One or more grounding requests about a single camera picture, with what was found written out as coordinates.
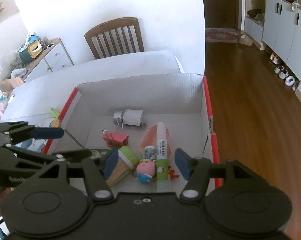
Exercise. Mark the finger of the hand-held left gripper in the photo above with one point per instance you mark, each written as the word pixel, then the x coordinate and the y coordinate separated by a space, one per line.
pixel 48 133
pixel 73 153

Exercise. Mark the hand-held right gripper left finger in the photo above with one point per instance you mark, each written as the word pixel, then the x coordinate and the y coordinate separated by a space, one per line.
pixel 111 162

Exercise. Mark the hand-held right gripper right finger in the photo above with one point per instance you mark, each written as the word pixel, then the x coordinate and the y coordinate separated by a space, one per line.
pixel 183 162

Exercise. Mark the wooden cylinder with green cap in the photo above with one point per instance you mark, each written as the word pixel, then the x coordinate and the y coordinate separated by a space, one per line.
pixel 126 158

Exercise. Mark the white tube with green label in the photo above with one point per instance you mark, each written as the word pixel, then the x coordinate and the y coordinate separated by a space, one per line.
pixel 161 140

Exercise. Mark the teal hair clip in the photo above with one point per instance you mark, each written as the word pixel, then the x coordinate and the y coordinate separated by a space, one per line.
pixel 150 152

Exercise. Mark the pink cup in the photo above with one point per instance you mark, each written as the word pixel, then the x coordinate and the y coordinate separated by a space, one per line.
pixel 150 136

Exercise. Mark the grey roll with clip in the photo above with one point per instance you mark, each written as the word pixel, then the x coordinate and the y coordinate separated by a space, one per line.
pixel 133 116

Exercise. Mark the red cardboard box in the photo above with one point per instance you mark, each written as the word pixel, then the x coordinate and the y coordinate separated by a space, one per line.
pixel 140 92

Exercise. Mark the small red toy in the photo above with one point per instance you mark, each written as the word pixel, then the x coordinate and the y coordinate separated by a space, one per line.
pixel 172 173

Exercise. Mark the green plastic tool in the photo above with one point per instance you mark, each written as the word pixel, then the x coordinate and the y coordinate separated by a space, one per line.
pixel 55 113

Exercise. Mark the brown cardboard box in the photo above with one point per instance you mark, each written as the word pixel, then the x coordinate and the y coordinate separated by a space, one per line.
pixel 11 83

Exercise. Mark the white plastic bag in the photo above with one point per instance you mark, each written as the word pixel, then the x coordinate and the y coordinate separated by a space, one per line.
pixel 18 72

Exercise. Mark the white sideboard with wooden top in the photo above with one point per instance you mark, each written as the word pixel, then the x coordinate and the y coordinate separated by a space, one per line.
pixel 55 57

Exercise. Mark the green yellow storage box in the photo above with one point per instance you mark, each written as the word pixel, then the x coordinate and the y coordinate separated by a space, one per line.
pixel 30 51

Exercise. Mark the sunglasses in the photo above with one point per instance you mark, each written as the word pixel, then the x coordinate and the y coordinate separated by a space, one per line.
pixel 49 46

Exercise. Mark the wooden chair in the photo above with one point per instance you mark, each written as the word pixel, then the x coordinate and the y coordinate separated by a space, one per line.
pixel 110 26

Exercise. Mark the red patterned rug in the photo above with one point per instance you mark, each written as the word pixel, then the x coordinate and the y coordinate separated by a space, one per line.
pixel 220 36

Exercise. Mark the pair of shoes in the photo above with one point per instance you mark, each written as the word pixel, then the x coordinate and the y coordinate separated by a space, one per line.
pixel 290 81
pixel 275 58
pixel 281 72

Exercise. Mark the dark brown door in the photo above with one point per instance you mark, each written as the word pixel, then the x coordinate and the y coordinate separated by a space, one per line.
pixel 220 2

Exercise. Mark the dark bag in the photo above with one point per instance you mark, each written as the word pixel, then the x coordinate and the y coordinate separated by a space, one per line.
pixel 255 13

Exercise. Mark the white wall cabinet unit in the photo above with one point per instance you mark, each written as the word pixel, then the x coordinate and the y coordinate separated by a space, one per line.
pixel 278 30

